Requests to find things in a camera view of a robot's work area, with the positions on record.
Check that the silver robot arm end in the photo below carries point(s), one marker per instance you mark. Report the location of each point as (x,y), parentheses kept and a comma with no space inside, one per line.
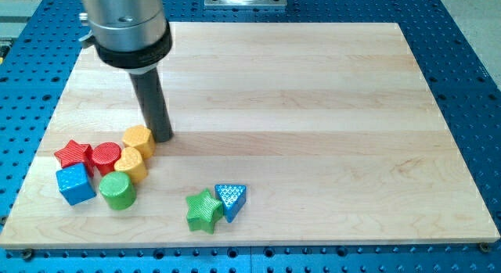
(132,35)

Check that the light wooden board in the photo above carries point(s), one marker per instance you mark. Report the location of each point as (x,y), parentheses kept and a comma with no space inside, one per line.
(331,127)

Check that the left board stop screw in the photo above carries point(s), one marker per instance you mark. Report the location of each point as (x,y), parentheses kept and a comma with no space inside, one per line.
(27,254)

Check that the board stop screw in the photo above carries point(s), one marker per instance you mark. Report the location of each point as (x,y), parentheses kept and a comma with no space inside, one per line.
(484,247)
(27,254)

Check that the right board stop screw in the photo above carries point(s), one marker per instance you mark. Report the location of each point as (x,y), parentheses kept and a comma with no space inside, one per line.
(484,247)

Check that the blue triangle block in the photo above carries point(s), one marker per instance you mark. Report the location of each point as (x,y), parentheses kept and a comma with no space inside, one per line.
(233,198)

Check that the green star block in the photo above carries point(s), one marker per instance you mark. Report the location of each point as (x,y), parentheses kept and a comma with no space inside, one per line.
(204,211)

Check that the yellow hexagon block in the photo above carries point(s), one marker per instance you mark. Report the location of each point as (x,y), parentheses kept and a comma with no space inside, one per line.
(140,138)

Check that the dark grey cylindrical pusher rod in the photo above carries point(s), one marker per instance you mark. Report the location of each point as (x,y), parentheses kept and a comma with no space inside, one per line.
(151,100)

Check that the yellow heart block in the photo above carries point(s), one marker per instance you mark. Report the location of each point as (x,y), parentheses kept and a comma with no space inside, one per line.
(132,163)

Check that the red cylinder block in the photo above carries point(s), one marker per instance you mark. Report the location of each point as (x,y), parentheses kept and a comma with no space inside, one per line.
(104,156)

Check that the green cylinder block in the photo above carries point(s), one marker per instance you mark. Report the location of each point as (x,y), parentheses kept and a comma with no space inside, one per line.
(117,189)

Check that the red star block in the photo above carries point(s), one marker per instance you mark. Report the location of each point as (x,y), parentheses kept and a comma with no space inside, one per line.
(74,153)

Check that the blue cube block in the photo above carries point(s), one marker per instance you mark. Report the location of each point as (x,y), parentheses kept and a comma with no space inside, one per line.
(74,184)

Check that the blue perforated metal table plate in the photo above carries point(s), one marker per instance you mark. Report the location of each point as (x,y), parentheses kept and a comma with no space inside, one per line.
(40,62)

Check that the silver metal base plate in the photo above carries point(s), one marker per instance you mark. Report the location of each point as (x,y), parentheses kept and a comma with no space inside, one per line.
(244,4)

